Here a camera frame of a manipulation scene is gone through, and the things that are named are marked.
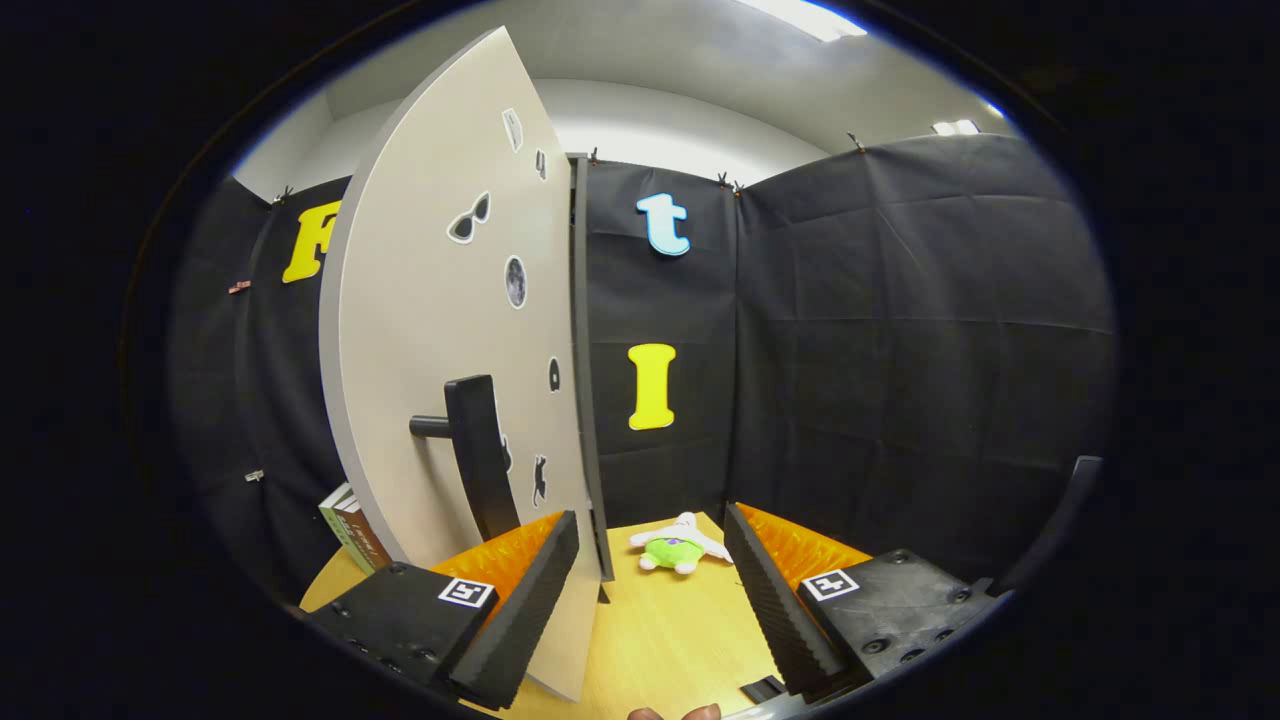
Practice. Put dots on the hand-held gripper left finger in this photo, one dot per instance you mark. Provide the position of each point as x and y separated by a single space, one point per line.
520 610

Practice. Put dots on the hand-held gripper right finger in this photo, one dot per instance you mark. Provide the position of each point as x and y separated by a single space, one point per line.
775 600

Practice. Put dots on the grey cabinet door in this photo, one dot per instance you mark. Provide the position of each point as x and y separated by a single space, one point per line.
420 320

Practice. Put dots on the small black flat object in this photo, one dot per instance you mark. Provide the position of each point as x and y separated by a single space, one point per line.
765 689

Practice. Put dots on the green and white plush toy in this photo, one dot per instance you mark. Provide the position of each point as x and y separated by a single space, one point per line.
672 550

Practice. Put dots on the brown spine book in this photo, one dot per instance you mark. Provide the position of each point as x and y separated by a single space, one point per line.
365 540

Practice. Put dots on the green spine book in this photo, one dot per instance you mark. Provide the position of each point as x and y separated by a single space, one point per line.
338 525

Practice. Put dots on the black backdrop cloth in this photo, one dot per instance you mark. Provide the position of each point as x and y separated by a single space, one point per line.
880 350

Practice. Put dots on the small ceiling light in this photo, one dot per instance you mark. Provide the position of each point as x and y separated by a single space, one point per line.
955 127

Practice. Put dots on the long ceiling light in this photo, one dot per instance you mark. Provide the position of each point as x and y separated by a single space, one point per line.
800 16

